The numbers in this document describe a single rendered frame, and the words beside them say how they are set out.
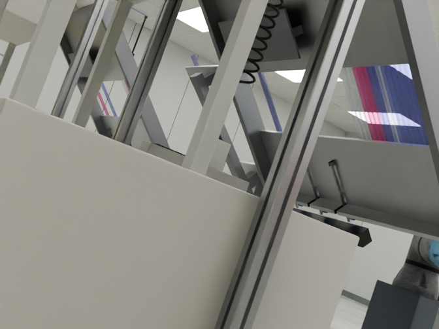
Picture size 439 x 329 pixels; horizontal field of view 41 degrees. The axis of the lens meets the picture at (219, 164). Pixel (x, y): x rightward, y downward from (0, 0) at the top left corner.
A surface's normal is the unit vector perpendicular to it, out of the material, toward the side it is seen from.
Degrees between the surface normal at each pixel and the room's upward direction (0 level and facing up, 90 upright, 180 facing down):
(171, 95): 90
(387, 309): 90
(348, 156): 135
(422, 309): 90
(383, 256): 90
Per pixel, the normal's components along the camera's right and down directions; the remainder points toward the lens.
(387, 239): -0.80, -0.33
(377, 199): -0.80, 0.43
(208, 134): 0.50, 0.11
